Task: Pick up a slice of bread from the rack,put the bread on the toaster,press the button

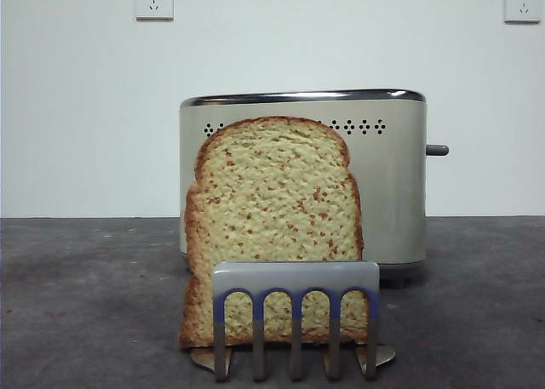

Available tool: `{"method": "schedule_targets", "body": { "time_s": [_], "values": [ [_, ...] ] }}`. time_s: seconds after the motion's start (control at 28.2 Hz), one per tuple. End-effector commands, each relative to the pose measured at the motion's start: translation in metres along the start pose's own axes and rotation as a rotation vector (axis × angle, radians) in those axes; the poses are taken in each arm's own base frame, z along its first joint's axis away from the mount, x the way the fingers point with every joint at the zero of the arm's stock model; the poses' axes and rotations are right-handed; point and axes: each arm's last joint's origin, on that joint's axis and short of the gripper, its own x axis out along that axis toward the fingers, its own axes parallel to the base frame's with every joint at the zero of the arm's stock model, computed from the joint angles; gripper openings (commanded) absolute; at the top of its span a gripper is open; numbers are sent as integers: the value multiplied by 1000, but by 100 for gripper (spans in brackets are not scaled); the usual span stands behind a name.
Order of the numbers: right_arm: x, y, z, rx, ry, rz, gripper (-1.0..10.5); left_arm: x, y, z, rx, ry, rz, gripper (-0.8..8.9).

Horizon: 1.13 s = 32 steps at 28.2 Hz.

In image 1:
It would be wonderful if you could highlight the bread slice with brown crust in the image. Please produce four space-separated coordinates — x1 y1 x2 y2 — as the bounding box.
177 115 370 348

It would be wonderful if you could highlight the metal toast rack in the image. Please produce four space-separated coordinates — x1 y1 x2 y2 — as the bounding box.
189 260 397 383

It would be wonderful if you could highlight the cream steel two-slot toaster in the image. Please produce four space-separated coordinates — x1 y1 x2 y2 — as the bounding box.
178 89 428 289

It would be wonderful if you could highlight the white wall socket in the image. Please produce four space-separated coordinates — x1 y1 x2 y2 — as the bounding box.
503 0 542 25
135 0 175 22

